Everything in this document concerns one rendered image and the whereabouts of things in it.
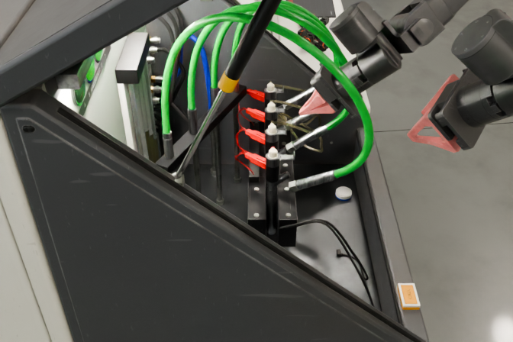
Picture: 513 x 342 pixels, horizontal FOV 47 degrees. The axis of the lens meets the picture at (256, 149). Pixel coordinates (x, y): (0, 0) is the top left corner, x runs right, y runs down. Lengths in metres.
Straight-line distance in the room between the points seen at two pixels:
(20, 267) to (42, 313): 0.10
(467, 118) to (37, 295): 0.64
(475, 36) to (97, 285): 0.60
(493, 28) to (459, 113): 0.14
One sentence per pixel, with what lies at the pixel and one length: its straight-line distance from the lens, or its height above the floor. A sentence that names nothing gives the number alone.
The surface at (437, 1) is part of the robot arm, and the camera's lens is 1.03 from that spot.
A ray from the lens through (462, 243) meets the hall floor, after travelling 2.63.
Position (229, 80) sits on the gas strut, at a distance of 0.66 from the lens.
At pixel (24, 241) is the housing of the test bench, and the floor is 1.23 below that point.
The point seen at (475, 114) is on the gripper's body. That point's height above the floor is 1.39.
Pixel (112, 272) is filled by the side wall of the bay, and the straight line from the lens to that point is 0.86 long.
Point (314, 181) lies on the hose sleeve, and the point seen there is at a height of 1.14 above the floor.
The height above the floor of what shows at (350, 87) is 1.34.
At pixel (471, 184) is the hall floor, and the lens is 2.93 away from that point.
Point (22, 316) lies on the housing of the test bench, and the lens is 0.98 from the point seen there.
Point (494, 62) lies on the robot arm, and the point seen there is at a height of 1.48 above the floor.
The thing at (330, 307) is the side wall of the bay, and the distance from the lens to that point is 0.90.
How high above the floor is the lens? 1.81
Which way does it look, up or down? 38 degrees down
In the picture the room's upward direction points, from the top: straight up
